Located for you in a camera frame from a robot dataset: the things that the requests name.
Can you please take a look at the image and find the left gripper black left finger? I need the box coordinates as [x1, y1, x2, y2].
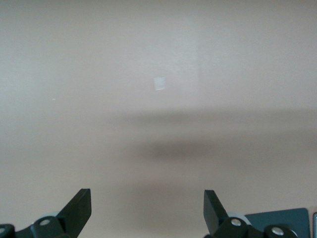
[0, 188, 92, 238]

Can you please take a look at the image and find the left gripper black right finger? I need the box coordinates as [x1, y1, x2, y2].
[203, 189, 299, 238]

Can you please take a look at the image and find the black mouse pad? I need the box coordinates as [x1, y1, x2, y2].
[244, 207, 310, 238]

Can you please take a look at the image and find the small square table patch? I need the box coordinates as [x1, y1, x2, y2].
[153, 76, 166, 91]

